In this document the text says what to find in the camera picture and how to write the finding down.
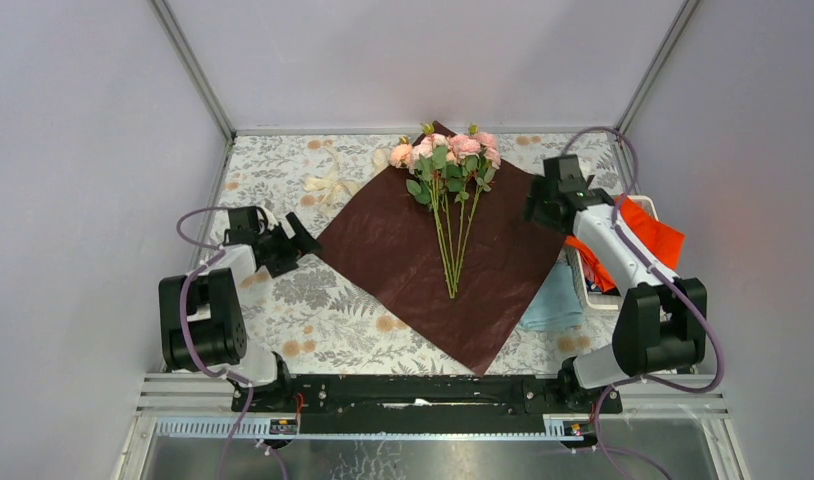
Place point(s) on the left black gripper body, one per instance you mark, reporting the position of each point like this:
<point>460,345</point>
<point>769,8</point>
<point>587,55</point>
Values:
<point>281,250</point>

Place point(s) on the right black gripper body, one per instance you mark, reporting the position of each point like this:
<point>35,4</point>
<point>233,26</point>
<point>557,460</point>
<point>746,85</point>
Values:
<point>540,213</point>

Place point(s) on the pink fake flower bunch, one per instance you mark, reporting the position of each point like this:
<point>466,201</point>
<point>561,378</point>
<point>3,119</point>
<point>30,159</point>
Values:
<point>448,173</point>

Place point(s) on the dark red wrapping paper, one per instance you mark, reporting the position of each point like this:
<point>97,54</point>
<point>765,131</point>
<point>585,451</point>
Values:
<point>385,243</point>

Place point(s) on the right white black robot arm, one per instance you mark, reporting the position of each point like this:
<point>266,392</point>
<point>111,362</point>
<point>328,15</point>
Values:
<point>658,326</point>

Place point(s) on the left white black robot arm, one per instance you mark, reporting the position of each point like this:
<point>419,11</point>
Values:
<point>202,326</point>

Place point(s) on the floral patterned table mat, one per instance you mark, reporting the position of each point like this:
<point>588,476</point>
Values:
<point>318,321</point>

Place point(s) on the cream ribbon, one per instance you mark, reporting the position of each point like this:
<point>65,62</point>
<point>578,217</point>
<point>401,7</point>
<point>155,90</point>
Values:
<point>333,183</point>

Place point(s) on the white plastic basket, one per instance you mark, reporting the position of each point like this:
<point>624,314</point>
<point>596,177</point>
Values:
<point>590,299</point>

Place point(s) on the light blue folded cloth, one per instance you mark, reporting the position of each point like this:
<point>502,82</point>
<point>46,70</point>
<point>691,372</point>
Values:
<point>555,307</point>

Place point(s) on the orange cloth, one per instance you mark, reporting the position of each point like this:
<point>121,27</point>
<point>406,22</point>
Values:
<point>645,228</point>

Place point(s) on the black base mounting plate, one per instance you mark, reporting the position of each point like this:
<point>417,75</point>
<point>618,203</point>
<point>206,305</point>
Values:
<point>438,404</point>

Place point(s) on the aluminium front rail frame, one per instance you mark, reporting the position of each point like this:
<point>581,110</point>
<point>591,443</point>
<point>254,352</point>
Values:
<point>190,405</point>

